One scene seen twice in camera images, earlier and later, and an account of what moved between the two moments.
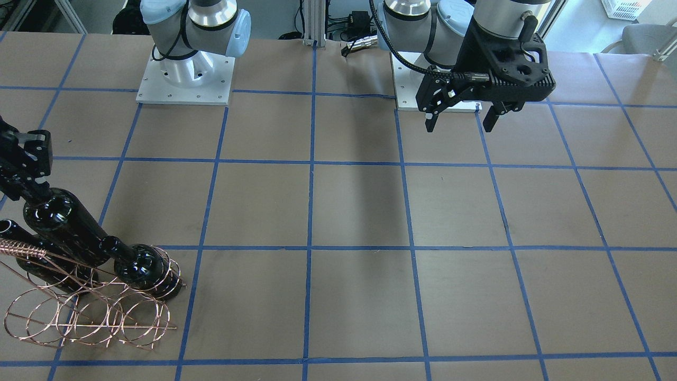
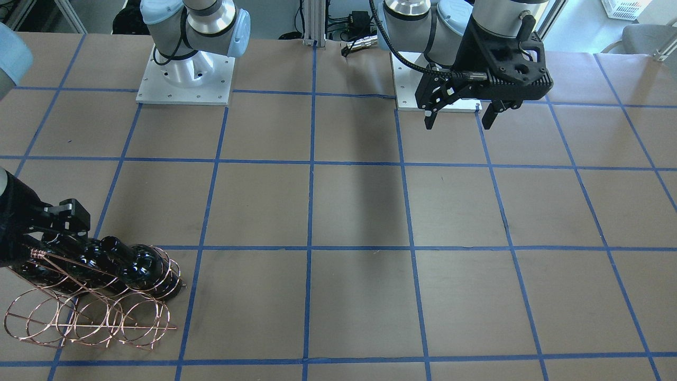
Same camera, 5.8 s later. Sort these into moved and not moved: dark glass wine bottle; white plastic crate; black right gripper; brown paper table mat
Moved: black right gripper; dark glass wine bottle
Not moved: white plastic crate; brown paper table mat
